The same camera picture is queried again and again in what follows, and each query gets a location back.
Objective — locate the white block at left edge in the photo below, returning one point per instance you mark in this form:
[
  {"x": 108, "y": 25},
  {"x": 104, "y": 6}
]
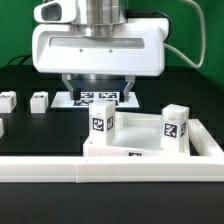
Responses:
[{"x": 1, "y": 128}]

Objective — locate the white L-shaped obstacle fence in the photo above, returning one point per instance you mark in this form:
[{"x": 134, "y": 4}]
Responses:
[{"x": 206, "y": 166}]

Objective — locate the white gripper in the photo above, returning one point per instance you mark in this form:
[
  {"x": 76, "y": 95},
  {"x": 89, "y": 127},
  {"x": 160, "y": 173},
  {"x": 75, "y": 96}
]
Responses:
[{"x": 136, "y": 49}]

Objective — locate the white square table top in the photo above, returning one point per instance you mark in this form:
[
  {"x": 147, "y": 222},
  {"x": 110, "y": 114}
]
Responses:
[{"x": 135, "y": 135}]

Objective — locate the white marker plate with tags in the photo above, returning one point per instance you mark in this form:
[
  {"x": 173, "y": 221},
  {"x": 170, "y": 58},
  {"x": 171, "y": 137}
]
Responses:
[{"x": 62, "y": 100}]

